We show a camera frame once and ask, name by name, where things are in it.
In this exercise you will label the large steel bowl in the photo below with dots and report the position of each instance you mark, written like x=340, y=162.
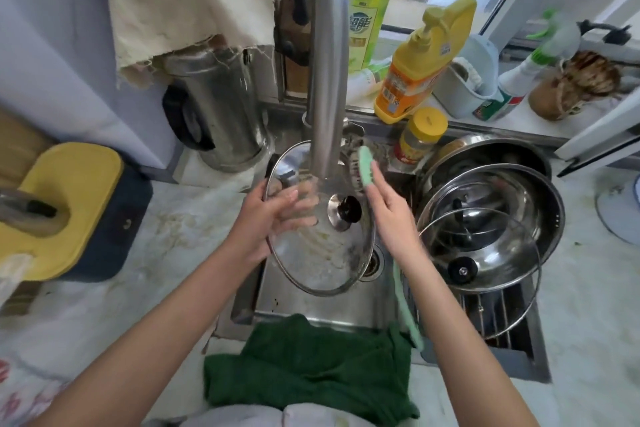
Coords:
x=495, y=154

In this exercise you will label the wooden board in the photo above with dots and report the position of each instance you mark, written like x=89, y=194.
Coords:
x=20, y=141

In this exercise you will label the stainless steel sink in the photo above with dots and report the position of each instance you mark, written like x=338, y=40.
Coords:
x=320, y=304

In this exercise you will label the person's right hand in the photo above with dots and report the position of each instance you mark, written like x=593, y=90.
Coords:
x=397, y=226

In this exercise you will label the dark green dish cloth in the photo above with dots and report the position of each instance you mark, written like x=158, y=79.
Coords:
x=310, y=371

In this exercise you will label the yellow-lidded jar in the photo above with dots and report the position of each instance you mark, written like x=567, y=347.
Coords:
x=420, y=139

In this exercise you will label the steel kitchen faucet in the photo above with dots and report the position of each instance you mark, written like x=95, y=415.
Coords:
x=327, y=66

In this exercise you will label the white spray bottle green trigger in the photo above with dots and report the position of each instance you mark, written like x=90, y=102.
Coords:
x=515, y=81

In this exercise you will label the person's left fingers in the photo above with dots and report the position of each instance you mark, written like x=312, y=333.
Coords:
x=297, y=211

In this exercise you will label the glass pot lid black knob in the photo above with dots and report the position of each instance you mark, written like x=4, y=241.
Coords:
x=325, y=251

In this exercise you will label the white round fan base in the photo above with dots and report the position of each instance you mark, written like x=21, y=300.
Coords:
x=622, y=211

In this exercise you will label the steel pot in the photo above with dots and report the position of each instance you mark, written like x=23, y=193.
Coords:
x=530, y=211

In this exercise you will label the wooden knife block with knives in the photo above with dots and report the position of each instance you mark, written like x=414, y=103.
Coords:
x=295, y=41

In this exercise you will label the glass lid steel rim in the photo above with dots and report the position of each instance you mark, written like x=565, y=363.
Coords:
x=500, y=261

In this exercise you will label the white red patterned cloth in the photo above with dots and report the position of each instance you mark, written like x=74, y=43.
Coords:
x=25, y=391

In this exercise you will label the person's left hand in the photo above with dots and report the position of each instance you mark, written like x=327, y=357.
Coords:
x=260, y=226

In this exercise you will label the person's left forearm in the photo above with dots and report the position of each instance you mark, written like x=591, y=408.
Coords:
x=165, y=336

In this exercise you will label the person's right fingers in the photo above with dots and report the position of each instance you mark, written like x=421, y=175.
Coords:
x=384, y=196

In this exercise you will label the green dish brush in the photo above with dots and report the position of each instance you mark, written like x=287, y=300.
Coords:
x=366, y=166

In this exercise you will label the person's light grey clothing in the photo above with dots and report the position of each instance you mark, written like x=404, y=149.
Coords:
x=280, y=416

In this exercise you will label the sink drain strainer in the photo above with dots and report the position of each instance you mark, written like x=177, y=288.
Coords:
x=372, y=264

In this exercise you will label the green detergent bottle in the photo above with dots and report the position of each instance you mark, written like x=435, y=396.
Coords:
x=365, y=6

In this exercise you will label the person's right forearm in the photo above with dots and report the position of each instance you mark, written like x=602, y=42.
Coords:
x=460, y=341

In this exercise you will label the yellow pump detergent bottle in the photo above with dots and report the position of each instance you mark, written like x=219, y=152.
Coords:
x=415, y=71

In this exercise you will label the light blue plastic container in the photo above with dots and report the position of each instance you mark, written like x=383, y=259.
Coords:
x=467, y=76

